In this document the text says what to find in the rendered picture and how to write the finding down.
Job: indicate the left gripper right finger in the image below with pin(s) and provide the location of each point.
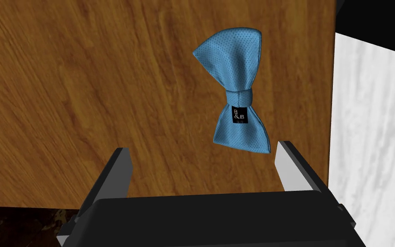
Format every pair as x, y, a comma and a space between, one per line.
295, 171

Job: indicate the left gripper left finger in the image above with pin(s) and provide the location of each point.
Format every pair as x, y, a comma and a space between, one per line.
113, 178

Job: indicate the brown wooden table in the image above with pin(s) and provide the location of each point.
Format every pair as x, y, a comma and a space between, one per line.
81, 103

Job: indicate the blue bow tie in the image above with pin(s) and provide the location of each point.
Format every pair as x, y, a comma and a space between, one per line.
236, 68

